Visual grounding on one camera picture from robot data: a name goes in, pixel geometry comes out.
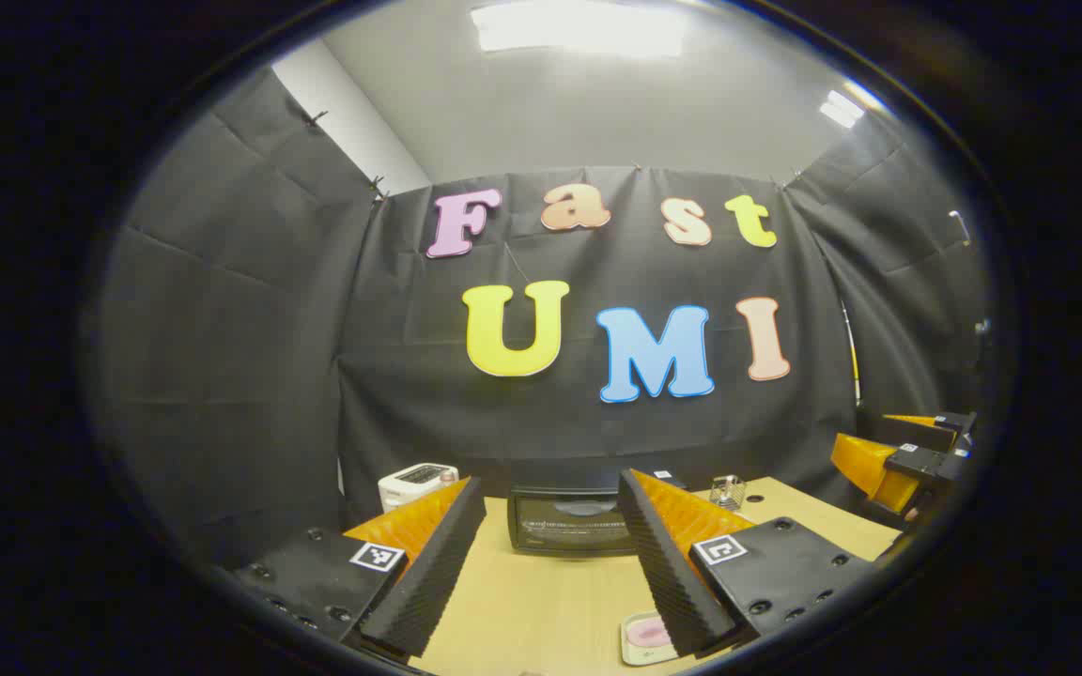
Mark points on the black backdrop cloth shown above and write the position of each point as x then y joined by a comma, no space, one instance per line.
316,376

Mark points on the small ceiling light panel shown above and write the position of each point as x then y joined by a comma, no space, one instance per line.
842,109

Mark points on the white toaster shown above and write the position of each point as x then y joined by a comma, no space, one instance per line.
409,486

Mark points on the thin upright pole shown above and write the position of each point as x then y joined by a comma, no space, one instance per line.
851,357

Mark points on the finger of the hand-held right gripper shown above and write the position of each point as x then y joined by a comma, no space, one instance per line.
921,427
865,465

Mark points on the large ceiling light panel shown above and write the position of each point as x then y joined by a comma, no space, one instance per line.
579,26

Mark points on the small black clip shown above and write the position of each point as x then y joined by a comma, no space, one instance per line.
378,187

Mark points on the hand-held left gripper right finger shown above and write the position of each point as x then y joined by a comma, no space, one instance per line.
668,582

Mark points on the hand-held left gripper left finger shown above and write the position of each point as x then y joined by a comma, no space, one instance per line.
428,582

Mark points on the black electric oven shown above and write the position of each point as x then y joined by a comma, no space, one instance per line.
569,526

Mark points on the small white plate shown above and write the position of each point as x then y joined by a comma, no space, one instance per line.
635,652

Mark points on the pink food slice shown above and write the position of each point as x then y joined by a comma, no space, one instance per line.
649,636

